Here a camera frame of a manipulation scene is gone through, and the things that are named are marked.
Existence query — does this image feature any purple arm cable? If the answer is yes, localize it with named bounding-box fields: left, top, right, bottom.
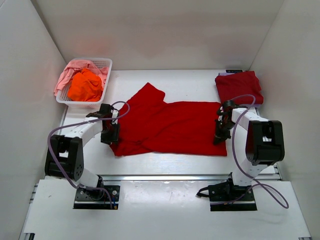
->
left=47, top=100, right=131, bottom=210
left=209, top=94, right=290, bottom=209

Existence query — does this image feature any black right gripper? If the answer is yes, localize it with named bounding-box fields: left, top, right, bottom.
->
left=213, top=119, right=237, bottom=145

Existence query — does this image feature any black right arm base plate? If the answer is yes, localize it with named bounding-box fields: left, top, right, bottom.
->
left=196, top=181, right=258, bottom=212

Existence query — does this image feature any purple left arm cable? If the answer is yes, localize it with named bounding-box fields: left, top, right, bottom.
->
left=47, top=100, right=131, bottom=210

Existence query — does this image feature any folded dark red t-shirt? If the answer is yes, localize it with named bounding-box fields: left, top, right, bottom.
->
left=214, top=70, right=265, bottom=108

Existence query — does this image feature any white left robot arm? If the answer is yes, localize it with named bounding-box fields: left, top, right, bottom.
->
left=44, top=103, right=120, bottom=199

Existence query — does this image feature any white plastic laundry basket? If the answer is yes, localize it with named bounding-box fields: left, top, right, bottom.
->
left=54, top=57, right=113, bottom=108

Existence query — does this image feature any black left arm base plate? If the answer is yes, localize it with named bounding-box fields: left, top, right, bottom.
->
left=73, top=181, right=121, bottom=210

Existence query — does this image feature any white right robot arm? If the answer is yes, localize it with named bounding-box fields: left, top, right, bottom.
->
left=213, top=100, right=285, bottom=200

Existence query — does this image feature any bright red t-shirt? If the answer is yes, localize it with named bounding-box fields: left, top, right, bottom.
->
left=110, top=83, right=227, bottom=157

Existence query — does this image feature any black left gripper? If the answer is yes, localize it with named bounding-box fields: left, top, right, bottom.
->
left=100, top=121, right=121, bottom=146

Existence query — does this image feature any aluminium table edge rail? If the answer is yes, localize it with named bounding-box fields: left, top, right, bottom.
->
left=44, top=107, right=283, bottom=183

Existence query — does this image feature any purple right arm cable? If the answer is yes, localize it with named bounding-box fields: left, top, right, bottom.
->
left=209, top=94, right=290, bottom=209

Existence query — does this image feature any small black label plate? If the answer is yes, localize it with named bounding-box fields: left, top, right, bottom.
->
left=225, top=69, right=243, bottom=74

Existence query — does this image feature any pink t-shirt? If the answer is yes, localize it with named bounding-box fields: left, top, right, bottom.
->
left=54, top=57, right=113, bottom=96

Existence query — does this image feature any orange t-shirt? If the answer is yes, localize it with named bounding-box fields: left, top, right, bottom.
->
left=67, top=68, right=103, bottom=102

